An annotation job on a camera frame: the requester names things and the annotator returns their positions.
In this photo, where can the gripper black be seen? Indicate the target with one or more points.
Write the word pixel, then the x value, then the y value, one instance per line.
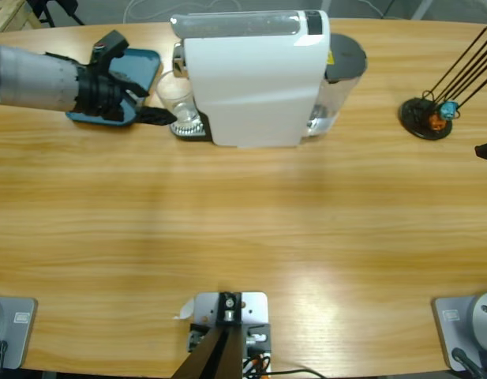
pixel 99 94

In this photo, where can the black capsule holder with rods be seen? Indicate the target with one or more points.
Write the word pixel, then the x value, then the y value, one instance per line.
pixel 414 118

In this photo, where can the orange coffee capsule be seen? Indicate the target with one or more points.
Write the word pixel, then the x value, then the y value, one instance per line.
pixel 437 121

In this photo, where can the teal plastic tray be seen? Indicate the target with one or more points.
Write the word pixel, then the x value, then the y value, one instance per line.
pixel 142 65

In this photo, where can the black chair legs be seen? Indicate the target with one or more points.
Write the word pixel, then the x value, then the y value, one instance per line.
pixel 65 8

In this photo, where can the dark camera post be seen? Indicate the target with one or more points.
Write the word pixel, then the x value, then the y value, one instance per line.
pixel 223 355

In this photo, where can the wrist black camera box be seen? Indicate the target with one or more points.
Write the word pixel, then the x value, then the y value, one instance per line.
pixel 109 47

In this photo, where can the arm grey base plate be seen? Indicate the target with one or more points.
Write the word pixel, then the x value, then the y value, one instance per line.
pixel 18 335
pixel 456 331

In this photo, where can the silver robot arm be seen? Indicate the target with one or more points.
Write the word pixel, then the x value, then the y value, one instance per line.
pixel 34 81

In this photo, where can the blue coffee capsule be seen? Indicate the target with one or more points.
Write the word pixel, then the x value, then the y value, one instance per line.
pixel 450 109

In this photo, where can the clear glass cup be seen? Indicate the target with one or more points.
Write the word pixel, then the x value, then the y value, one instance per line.
pixel 176 94

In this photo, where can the white mount block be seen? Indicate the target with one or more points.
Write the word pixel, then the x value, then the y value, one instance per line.
pixel 255 304

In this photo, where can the grey metal frame leg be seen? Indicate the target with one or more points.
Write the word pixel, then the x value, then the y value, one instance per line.
pixel 422 8

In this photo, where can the white capsule coffee machine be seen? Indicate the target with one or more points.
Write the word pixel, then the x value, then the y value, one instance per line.
pixel 251 91

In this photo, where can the clear water tank black lid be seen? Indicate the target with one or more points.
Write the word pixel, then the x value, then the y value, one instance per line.
pixel 345 55

